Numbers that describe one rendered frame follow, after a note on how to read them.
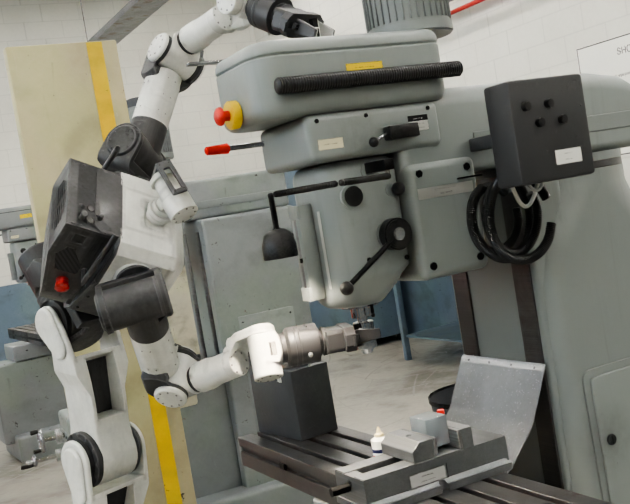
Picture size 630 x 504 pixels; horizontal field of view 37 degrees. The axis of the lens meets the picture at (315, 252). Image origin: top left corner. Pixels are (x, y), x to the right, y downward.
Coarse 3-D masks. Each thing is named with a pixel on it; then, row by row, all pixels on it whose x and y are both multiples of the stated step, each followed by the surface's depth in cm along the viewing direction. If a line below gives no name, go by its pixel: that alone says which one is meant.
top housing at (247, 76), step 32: (384, 32) 200; (416, 32) 203; (224, 64) 198; (256, 64) 187; (288, 64) 188; (320, 64) 191; (352, 64) 195; (384, 64) 198; (224, 96) 201; (256, 96) 188; (288, 96) 188; (320, 96) 191; (352, 96) 194; (384, 96) 198; (416, 96) 202; (256, 128) 203
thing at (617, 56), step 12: (624, 36) 663; (588, 48) 695; (600, 48) 685; (612, 48) 675; (624, 48) 665; (588, 60) 697; (600, 60) 687; (612, 60) 676; (624, 60) 667; (588, 72) 699; (600, 72) 688; (612, 72) 678; (624, 72) 669
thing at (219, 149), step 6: (222, 144) 205; (240, 144) 207; (246, 144) 208; (252, 144) 208; (258, 144) 209; (204, 150) 204; (210, 150) 203; (216, 150) 204; (222, 150) 204; (228, 150) 205
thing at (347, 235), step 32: (352, 160) 200; (320, 192) 198; (352, 192) 197; (384, 192) 201; (320, 224) 200; (352, 224) 197; (320, 256) 202; (352, 256) 198; (384, 256) 201; (384, 288) 203
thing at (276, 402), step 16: (288, 368) 246; (304, 368) 244; (320, 368) 247; (256, 384) 257; (272, 384) 250; (288, 384) 243; (304, 384) 244; (320, 384) 247; (256, 400) 259; (272, 400) 252; (288, 400) 245; (304, 400) 244; (320, 400) 246; (272, 416) 253; (288, 416) 246; (304, 416) 243; (320, 416) 246; (272, 432) 254; (288, 432) 247; (304, 432) 243; (320, 432) 246
